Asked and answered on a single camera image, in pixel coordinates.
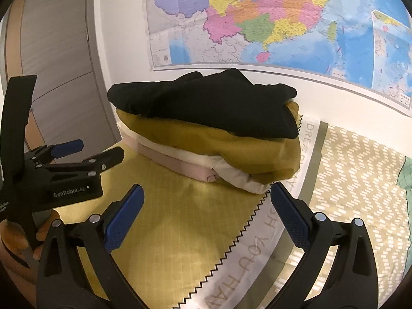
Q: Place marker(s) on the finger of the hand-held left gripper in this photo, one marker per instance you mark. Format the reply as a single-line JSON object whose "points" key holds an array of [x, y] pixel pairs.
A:
{"points": [[67, 147], [106, 157]]}

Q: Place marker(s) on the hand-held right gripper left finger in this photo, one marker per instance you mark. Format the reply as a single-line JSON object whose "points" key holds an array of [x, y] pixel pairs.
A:
{"points": [[124, 215]]}

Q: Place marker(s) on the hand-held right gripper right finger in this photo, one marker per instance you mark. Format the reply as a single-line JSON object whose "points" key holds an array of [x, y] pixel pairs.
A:
{"points": [[291, 215]]}

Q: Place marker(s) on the black coat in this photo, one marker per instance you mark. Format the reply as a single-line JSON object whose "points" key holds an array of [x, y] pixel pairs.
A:
{"points": [[209, 106]]}

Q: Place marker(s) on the person's left hand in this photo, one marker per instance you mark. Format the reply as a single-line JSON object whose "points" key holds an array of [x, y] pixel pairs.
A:
{"points": [[40, 238]]}

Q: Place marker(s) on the white folded garment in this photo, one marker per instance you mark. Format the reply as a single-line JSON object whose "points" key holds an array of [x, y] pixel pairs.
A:
{"points": [[235, 175]]}

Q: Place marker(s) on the pink folded garment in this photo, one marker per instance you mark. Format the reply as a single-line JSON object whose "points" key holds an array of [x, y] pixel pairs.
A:
{"points": [[180, 167]]}

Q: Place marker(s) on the mustard garment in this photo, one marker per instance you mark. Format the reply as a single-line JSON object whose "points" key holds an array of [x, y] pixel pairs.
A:
{"points": [[241, 148]]}

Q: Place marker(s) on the grey door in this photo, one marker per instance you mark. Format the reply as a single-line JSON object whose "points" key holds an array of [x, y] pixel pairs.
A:
{"points": [[58, 38]]}

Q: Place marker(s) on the colourful wall map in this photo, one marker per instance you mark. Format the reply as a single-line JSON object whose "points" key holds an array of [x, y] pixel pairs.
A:
{"points": [[257, 22]]}

